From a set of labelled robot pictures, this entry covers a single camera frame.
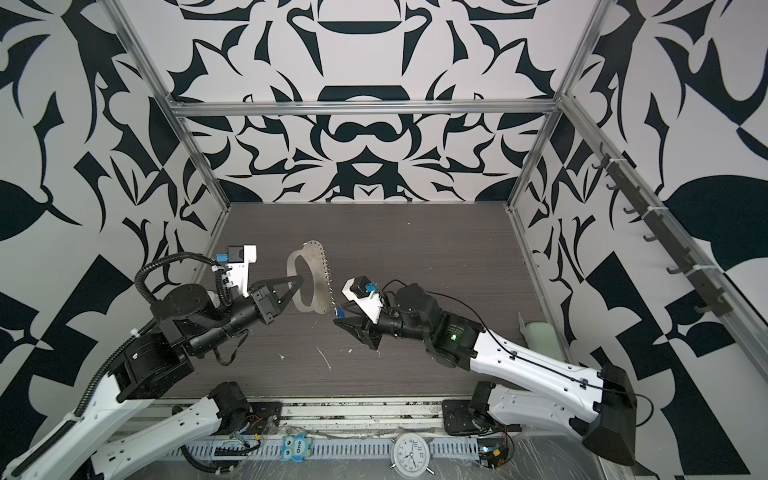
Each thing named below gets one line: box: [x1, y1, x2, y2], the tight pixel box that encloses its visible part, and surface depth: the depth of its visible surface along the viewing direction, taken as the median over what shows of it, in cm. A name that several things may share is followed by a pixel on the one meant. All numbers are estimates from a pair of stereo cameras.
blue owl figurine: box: [280, 434, 314, 463], surface depth 71 cm
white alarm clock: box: [389, 432, 435, 479], surface depth 68 cm
